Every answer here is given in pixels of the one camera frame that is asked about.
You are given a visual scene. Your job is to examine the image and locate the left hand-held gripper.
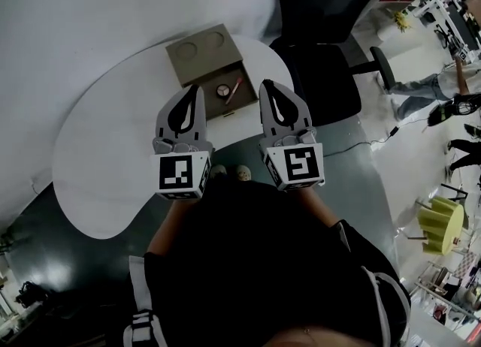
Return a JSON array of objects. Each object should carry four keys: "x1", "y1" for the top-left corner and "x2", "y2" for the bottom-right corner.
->
[{"x1": 150, "y1": 84, "x2": 216, "y2": 201}]

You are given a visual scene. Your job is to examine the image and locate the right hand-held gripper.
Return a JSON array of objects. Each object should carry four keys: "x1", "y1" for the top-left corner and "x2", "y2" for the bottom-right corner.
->
[{"x1": 258, "y1": 79, "x2": 326, "y2": 192}]

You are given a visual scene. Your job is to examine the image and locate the pink makeup brush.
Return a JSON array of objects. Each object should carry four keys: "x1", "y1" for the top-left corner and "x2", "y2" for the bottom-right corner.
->
[{"x1": 224, "y1": 77, "x2": 244, "y2": 106}]

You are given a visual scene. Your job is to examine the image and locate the khaki cardboard box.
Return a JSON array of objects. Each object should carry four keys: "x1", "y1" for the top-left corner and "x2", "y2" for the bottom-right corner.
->
[{"x1": 165, "y1": 23, "x2": 261, "y2": 122}]

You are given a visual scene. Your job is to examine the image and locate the person's right forearm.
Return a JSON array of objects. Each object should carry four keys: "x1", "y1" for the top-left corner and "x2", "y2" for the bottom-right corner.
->
[{"x1": 295, "y1": 186, "x2": 340, "y2": 227}]

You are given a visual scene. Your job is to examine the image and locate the person's left forearm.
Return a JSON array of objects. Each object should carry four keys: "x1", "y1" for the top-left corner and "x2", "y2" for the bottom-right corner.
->
[{"x1": 145, "y1": 198, "x2": 202, "y2": 258}]

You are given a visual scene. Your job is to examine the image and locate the person's right shoe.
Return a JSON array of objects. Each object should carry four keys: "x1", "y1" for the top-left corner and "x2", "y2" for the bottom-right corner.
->
[{"x1": 234, "y1": 164, "x2": 253, "y2": 183}]

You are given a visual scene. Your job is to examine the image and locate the black office chair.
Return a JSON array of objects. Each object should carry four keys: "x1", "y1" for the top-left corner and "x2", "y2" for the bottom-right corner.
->
[{"x1": 268, "y1": 0, "x2": 398, "y2": 128}]

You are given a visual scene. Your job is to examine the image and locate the person's black shirt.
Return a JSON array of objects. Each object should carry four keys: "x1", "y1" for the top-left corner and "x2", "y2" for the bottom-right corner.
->
[{"x1": 123, "y1": 179, "x2": 413, "y2": 347}]

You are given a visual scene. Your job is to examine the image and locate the yellow flowers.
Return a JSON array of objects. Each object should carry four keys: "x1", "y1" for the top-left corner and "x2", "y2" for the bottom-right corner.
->
[{"x1": 392, "y1": 10, "x2": 413, "y2": 34}]

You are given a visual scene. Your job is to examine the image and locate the yellow round stool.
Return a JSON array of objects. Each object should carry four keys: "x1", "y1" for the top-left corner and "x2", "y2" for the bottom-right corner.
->
[{"x1": 416, "y1": 195, "x2": 467, "y2": 257}]

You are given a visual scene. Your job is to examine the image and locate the white equipment desk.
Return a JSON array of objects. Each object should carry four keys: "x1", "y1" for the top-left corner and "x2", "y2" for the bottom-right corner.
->
[{"x1": 412, "y1": 0, "x2": 481, "y2": 65}]

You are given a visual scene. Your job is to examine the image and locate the black floor cable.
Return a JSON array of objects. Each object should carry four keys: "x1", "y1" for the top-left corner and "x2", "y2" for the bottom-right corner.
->
[{"x1": 322, "y1": 123, "x2": 401, "y2": 158}]

